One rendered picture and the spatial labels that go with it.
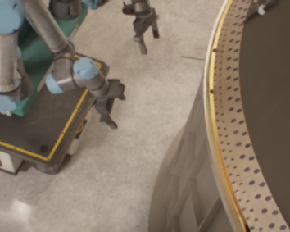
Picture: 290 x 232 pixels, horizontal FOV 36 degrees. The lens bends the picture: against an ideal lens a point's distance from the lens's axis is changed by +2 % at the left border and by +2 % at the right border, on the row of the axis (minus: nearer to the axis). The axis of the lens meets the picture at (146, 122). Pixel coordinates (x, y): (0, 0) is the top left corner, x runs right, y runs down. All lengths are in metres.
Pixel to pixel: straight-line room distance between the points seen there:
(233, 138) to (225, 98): 0.13
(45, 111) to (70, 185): 0.43
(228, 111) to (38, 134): 1.18
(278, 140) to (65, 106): 1.39
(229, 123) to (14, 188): 1.48
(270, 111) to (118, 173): 1.42
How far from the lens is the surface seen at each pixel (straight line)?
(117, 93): 1.58
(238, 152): 1.18
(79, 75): 1.52
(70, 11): 2.09
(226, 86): 1.30
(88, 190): 2.39
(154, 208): 2.35
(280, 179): 1.11
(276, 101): 1.15
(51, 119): 2.24
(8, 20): 1.30
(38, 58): 1.95
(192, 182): 1.59
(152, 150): 2.52
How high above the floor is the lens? 2.19
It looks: 57 degrees down
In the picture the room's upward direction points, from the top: 11 degrees clockwise
